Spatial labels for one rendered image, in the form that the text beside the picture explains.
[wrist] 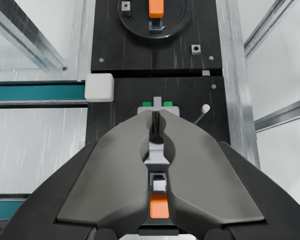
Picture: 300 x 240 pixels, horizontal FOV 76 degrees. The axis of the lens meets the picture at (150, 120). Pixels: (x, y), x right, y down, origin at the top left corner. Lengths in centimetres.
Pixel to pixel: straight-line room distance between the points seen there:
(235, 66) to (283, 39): 23
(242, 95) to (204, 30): 14
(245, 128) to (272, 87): 19
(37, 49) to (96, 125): 14
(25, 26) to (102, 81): 13
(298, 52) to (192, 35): 30
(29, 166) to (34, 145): 4
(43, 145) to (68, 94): 11
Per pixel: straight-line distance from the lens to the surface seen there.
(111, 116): 33
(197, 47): 38
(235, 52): 42
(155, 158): 22
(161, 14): 30
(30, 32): 35
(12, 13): 31
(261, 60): 56
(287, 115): 34
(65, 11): 63
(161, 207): 22
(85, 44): 42
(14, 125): 47
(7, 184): 46
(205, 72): 37
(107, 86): 33
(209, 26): 42
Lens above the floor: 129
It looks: 76 degrees down
